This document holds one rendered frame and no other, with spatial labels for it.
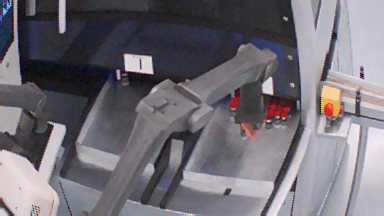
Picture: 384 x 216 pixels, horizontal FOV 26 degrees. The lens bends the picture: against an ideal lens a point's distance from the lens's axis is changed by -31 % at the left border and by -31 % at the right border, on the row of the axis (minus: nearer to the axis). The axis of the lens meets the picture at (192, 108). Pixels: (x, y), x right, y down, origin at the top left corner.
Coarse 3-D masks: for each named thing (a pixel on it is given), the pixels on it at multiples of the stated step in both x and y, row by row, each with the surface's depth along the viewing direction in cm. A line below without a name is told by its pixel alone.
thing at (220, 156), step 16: (224, 112) 311; (208, 128) 304; (224, 128) 306; (272, 128) 304; (288, 128) 303; (208, 144) 302; (224, 144) 301; (240, 144) 300; (256, 144) 300; (272, 144) 299; (288, 144) 297; (192, 160) 295; (208, 160) 297; (224, 160) 296; (240, 160) 296; (256, 160) 295; (272, 160) 294; (192, 176) 290; (208, 176) 288; (224, 176) 287; (240, 176) 291; (256, 176) 290; (272, 176) 289
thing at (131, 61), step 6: (126, 54) 306; (126, 60) 308; (132, 60) 307; (138, 60) 306; (144, 60) 306; (150, 60) 305; (126, 66) 309; (132, 66) 308; (138, 66) 308; (144, 66) 307; (150, 66) 306; (144, 72) 309; (150, 72) 308
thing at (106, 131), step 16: (112, 80) 324; (112, 96) 319; (128, 96) 319; (144, 96) 318; (96, 112) 314; (112, 112) 314; (128, 112) 313; (96, 128) 309; (112, 128) 309; (128, 128) 308; (80, 144) 299; (96, 144) 304; (112, 144) 304; (160, 144) 303; (112, 160) 297
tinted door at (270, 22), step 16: (160, 0) 290; (176, 0) 288; (192, 0) 286; (208, 0) 284; (224, 0) 282; (240, 0) 280; (256, 0) 278; (272, 0) 275; (192, 16) 291; (208, 16) 289; (224, 16) 287; (240, 16) 285; (256, 16) 282; (272, 16) 280
